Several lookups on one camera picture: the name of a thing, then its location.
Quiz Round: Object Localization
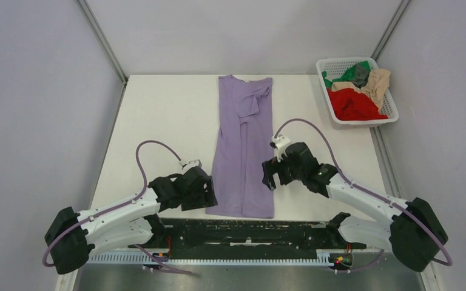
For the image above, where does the purple t shirt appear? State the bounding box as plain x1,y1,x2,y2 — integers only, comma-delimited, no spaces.
205,75,275,219

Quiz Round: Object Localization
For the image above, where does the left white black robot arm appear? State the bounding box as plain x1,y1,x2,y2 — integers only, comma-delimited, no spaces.
43,166,217,275

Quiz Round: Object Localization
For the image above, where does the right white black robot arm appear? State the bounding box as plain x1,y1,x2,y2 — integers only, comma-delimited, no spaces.
262,136,448,272

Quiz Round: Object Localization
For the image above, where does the red t shirt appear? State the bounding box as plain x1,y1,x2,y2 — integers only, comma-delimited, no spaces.
327,89,388,121

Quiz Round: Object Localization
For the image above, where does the green t shirt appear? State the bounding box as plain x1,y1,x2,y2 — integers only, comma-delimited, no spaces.
321,61,371,89

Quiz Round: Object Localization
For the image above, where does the white plastic basket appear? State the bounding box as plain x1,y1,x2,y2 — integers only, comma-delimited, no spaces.
316,56,399,129

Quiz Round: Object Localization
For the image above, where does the grey t shirt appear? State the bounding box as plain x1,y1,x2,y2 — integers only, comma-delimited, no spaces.
350,63,371,89

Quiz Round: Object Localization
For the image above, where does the beige t shirt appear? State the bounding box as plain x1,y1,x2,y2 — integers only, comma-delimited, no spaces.
331,69,391,113

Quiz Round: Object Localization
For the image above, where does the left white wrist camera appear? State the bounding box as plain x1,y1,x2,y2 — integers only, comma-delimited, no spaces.
179,159,202,170

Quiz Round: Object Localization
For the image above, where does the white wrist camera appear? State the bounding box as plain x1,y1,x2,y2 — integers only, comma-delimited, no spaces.
270,135,292,162
179,159,202,170

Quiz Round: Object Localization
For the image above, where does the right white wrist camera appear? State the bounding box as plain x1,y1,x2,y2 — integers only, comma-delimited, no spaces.
270,135,292,162

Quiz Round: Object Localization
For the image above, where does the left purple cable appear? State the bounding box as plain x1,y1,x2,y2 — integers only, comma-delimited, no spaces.
42,140,194,276

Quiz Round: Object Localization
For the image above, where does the purple cable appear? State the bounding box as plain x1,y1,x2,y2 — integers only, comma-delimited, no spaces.
273,118,453,274
42,140,194,276

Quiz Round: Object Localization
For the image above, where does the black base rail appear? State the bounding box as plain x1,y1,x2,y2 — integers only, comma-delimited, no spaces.
143,218,366,260

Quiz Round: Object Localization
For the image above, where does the white slotted cable duct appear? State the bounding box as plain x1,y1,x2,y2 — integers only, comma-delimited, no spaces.
88,250,337,267

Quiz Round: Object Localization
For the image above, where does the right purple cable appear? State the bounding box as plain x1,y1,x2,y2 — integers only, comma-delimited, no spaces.
273,118,453,274

